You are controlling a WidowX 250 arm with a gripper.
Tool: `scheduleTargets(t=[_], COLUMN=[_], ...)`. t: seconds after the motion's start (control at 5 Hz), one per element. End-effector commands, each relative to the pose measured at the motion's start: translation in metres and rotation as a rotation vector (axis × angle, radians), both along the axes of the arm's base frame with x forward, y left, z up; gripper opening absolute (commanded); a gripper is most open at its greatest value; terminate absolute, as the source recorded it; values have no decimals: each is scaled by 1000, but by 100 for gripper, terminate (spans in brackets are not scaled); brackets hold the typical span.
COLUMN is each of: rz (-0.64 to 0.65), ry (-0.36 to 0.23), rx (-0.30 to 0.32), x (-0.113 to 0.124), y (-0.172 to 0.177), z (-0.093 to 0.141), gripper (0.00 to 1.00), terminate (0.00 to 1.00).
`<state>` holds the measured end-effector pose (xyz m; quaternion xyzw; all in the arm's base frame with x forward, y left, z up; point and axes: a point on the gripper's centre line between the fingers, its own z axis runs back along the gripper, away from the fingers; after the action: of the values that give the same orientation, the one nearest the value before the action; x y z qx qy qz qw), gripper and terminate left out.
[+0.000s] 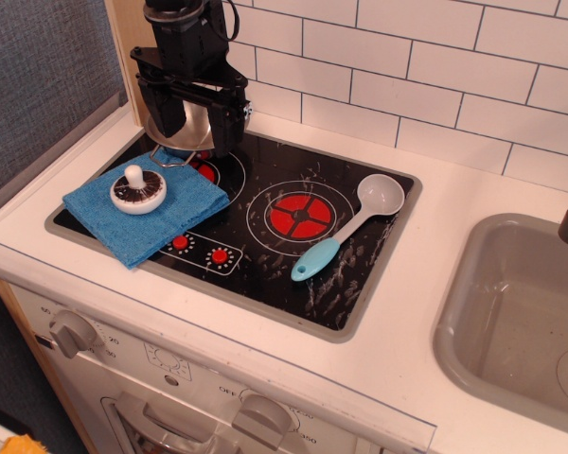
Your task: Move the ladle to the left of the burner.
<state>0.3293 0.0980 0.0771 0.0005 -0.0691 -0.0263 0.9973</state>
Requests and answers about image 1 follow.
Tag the red stove knob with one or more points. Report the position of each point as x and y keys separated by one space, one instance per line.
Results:
x=180 y=243
x=218 y=257

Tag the grey timer knob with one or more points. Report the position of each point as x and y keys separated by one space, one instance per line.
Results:
x=72 y=333

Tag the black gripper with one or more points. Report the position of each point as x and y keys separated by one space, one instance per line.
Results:
x=189 y=62

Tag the wooden side post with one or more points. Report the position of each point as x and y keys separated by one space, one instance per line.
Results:
x=130 y=29

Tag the red right stove knob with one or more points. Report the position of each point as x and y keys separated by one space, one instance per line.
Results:
x=218 y=257

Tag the blue cloth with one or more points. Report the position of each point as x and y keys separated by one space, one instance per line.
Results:
x=133 y=231

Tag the grey sink basin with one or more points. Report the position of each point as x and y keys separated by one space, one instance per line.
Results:
x=503 y=332

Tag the yellow object at corner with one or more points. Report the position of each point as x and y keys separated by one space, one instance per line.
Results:
x=22 y=444

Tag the white toy mushroom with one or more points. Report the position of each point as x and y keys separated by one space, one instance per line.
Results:
x=138 y=191

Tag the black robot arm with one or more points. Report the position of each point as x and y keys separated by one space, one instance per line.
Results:
x=170 y=9

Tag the grey ladle with blue handle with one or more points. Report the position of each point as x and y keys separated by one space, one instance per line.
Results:
x=379 y=195

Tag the stainless steel pot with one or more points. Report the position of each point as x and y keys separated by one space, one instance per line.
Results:
x=194 y=140

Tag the toy oven door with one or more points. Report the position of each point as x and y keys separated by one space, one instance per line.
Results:
x=163 y=425

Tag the black toy stovetop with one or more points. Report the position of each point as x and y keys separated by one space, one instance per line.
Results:
x=283 y=200

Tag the grey oven temperature knob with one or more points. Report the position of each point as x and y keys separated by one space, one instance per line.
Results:
x=263 y=420

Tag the red left stove knob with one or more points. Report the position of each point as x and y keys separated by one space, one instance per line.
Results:
x=180 y=243

